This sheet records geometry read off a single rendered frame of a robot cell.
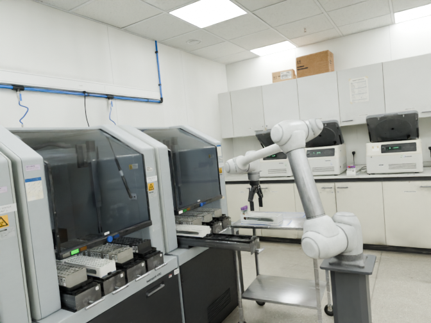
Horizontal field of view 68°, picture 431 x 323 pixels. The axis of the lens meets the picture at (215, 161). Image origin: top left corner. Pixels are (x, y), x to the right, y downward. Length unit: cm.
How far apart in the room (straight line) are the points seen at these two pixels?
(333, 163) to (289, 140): 243
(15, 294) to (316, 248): 134
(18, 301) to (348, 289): 157
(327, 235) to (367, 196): 245
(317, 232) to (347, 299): 45
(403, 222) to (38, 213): 362
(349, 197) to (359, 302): 231
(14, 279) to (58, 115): 171
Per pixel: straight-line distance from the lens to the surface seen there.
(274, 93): 466
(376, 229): 423
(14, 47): 298
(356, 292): 198
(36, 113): 292
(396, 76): 438
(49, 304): 171
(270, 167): 439
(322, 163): 418
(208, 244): 214
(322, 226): 173
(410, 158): 407
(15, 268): 159
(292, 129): 176
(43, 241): 163
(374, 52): 479
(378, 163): 409
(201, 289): 242
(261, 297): 256
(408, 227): 420
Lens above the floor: 142
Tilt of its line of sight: 3 degrees down
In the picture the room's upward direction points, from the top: 5 degrees counter-clockwise
